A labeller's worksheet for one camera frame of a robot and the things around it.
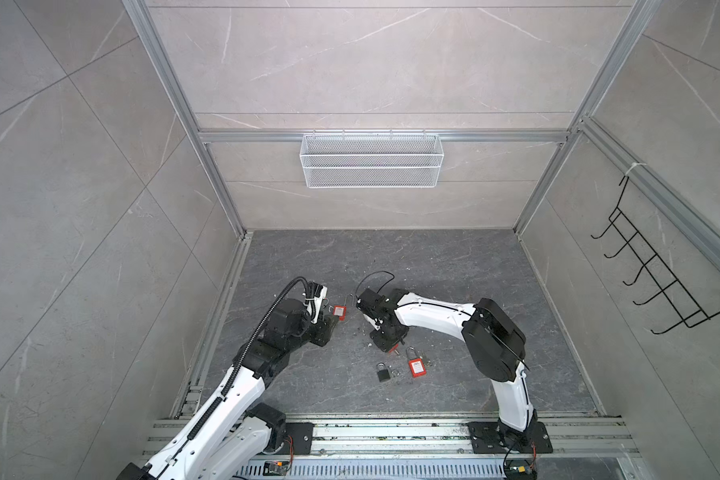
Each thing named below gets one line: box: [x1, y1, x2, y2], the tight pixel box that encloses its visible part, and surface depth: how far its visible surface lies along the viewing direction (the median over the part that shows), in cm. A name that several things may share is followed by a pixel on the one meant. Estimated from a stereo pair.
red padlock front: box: [408, 358, 427, 378], surface depth 85 cm
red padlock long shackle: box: [332, 293, 355, 321], surface depth 97 cm
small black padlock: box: [376, 362, 391, 382], surface depth 86 cm
